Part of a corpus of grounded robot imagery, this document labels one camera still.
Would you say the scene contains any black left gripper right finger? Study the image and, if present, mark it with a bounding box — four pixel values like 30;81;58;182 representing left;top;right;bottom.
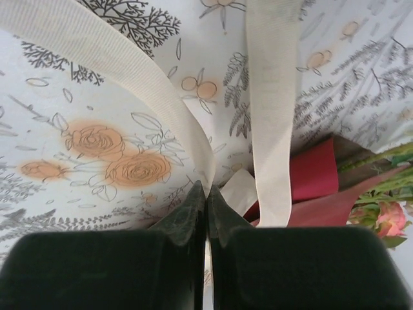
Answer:
206;184;405;310

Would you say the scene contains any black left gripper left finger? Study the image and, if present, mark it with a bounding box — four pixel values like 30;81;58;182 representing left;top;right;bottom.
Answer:
0;179;207;310

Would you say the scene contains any peach fake rose stem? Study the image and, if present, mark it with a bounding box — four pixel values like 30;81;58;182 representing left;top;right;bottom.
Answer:
347;180;413;249

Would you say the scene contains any cream ribbon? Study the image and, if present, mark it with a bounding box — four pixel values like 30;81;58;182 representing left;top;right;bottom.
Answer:
0;0;303;229

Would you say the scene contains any pink fake rose stem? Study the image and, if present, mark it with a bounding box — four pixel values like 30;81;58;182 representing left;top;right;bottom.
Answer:
337;141;413;177

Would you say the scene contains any red wrapping paper sheet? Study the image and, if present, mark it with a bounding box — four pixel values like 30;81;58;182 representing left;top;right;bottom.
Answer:
241;135;413;229

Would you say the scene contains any floral print tablecloth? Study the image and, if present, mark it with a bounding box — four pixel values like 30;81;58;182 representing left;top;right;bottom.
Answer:
0;0;413;246

